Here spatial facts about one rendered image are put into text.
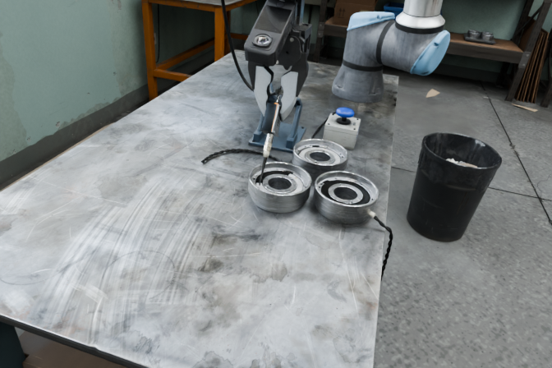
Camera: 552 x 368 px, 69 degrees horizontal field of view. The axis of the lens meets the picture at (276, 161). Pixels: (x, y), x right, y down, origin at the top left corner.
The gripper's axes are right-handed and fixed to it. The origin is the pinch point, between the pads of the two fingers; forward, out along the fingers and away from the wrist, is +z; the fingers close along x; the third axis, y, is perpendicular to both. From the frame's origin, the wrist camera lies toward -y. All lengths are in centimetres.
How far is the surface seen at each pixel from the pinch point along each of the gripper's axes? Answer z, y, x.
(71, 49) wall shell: 41, 128, 149
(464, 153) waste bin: 59, 128, -65
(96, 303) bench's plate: 13.0, -33.9, 11.3
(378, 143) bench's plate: 13.2, 24.2, -19.0
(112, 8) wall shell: 24, 168, 148
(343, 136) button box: 10.6, 18.6, -11.4
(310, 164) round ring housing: 9.4, 2.1, -7.2
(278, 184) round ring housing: 11.8, -3.0, -2.6
